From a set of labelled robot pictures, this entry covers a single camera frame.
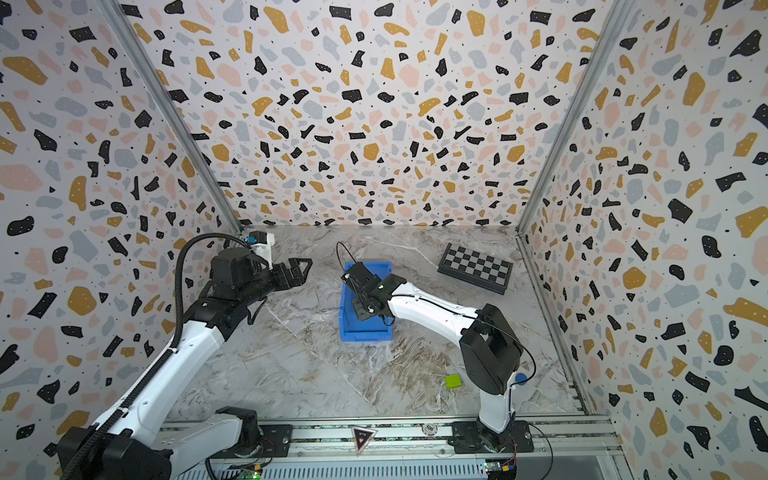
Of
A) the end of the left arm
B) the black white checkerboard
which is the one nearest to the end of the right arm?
the end of the left arm

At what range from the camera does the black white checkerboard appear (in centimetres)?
105

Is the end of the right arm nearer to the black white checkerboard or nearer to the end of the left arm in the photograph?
the end of the left arm
